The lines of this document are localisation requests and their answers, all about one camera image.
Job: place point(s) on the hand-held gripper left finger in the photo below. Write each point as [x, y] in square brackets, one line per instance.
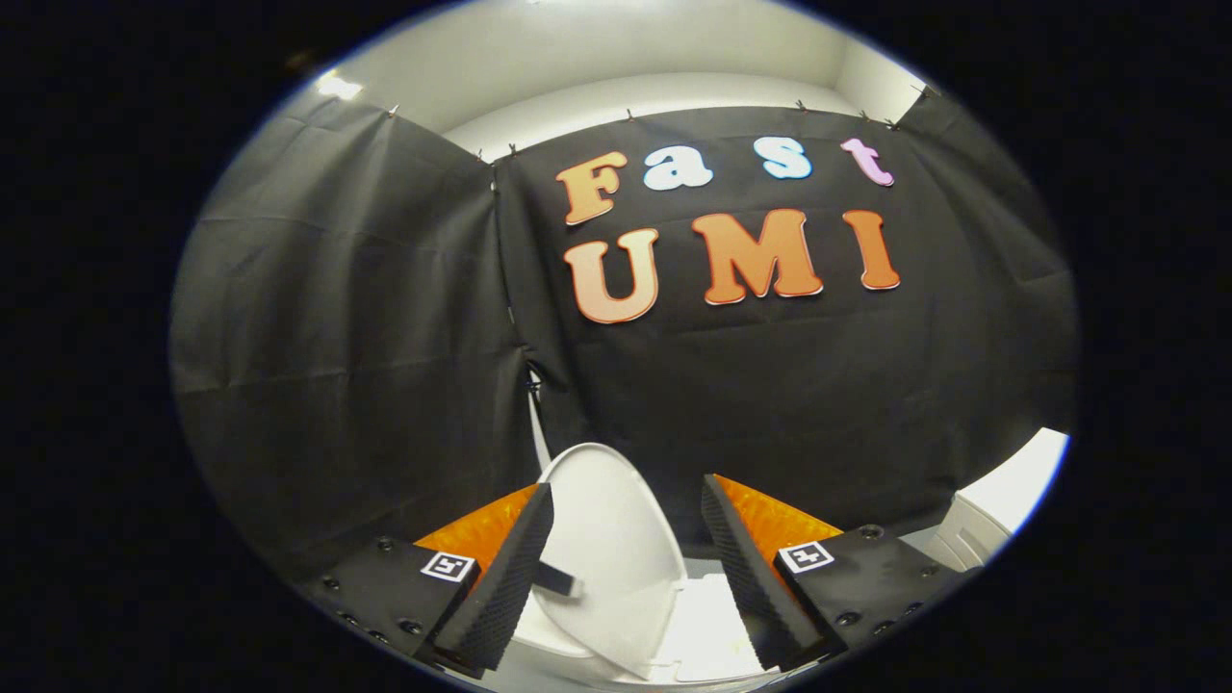
[510, 587]

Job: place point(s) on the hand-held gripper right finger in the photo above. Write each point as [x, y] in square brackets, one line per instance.
[760, 597]

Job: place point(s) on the white toilet seat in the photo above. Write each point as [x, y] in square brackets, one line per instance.
[707, 626]

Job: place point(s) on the white pole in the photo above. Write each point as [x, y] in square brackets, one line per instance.
[539, 433]

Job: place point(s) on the white drawer cabinet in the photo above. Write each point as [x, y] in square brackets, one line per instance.
[1011, 481]

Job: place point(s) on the black backdrop cloth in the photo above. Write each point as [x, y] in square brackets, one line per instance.
[385, 318]

